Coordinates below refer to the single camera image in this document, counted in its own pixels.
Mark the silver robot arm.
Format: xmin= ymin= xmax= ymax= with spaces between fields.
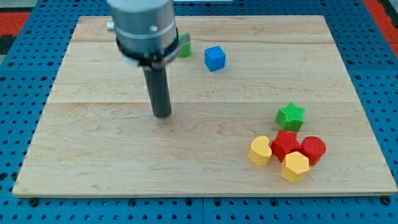
xmin=107 ymin=0 xmax=190 ymax=118

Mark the green star block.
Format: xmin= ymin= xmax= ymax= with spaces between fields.
xmin=275 ymin=102 xmax=305 ymax=132

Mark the yellow hexagon block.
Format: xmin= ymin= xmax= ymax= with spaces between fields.
xmin=280 ymin=151 xmax=310 ymax=183

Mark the red star block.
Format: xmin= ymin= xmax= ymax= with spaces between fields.
xmin=271 ymin=129 xmax=301 ymax=163

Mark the wooden board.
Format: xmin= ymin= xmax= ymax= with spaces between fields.
xmin=13 ymin=16 xmax=397 ymax=198

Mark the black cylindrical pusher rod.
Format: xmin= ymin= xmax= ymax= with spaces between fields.
xmin=143 ymin=67 xmax=172 ymax=118

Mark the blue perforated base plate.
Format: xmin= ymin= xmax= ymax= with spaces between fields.
xmin=1 ymin=0 xmax=397 ymax=223

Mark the red circle block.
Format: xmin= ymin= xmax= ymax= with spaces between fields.
xmin=300 ymin=136 xmax=326 ymax=166

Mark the blue cube block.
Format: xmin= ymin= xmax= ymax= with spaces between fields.
xmin=205 ymin=45 xmax=226 ymax=72

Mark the yellow heart block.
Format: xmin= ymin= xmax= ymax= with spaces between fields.
xmin=248 ymin=136 xmax=272 ymax=166

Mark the green circle block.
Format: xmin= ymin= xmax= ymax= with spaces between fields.
xmin=178 ymin=34 xmax=191 ymax=58

